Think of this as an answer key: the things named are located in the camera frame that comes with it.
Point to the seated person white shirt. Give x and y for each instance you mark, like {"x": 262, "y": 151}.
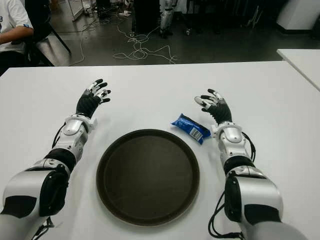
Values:
{"x": 10, "y": 20}

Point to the black chair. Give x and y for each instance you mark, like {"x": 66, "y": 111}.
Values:
{"x": 42, "y": 25}

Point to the round dark brown tray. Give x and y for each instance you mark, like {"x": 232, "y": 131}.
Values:
{"x": 147, "y": 177}

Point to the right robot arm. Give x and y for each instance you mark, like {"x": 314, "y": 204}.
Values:
{"x": 257, "y": 195}

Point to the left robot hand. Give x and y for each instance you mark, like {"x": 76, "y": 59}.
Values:
{"x": 86, "y": 105}

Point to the white humanoid robot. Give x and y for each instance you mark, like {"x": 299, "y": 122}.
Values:
{"x": 166, "y": 17}

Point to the white power strip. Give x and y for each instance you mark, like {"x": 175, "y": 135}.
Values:
{"x": 125, "y": 13}

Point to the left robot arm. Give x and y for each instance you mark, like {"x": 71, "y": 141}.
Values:
{"x": 25, "y": 185}

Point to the white cabinet black base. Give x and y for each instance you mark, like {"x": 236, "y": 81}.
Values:
{"x": 297, "y": 12}

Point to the blue Oreo packet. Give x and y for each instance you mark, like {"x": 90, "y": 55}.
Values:
{"x": 187, "y": 126}

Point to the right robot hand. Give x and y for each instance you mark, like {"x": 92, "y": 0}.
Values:
{"x": 221, "y": 110}

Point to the white shelf unit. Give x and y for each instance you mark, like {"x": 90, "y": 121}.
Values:
{"x": 76, "y": 8}

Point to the white side table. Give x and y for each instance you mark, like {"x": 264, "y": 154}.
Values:
{"x": 302, "y": 62}

